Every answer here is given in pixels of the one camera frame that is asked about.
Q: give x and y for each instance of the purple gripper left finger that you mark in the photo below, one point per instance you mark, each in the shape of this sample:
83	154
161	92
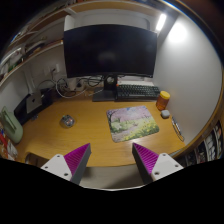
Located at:
71	166

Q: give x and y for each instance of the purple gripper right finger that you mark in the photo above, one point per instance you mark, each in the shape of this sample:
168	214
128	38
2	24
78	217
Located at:
153	166

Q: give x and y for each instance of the transparent computer mouse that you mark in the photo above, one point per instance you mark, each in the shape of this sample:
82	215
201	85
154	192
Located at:
67	121

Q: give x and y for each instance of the floral landscape mouse pad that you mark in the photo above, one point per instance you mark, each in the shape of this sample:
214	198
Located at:
131	123

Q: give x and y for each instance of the silver mac mini computer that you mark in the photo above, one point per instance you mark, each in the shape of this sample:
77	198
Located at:
33	102

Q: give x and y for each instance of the black computer monitor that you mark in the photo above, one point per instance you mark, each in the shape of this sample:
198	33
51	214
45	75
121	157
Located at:
110	51

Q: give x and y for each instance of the eyeglasses on desk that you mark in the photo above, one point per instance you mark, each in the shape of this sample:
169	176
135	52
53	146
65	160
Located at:
177	129

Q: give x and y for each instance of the small grey earbuds case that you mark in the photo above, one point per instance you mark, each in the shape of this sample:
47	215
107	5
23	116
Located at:
165	114

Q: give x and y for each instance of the black mechanical keyboard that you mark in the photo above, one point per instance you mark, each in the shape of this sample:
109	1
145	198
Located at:
136	92

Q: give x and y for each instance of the white light bar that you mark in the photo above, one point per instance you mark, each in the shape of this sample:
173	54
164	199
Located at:
161	22

